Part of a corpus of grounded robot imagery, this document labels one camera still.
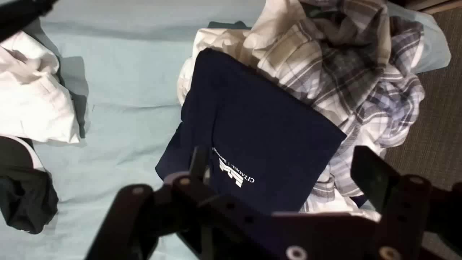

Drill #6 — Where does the wooden frame bed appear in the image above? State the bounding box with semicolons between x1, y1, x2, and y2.
0;0;453;260

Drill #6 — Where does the plaid checked shirt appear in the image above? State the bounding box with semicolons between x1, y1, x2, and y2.
242;0;427;215

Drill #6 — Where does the white garment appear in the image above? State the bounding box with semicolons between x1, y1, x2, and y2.
0;30;84;146

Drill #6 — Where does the navy t-shirt with white print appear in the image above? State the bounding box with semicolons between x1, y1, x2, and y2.
154;48;348;215

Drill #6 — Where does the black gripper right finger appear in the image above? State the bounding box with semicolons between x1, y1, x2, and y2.
351;144;462;260

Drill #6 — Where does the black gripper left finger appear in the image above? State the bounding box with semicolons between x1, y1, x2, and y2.
85;144;213;260

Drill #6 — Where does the black garment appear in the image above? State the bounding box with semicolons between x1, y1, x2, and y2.
0;136;60;235

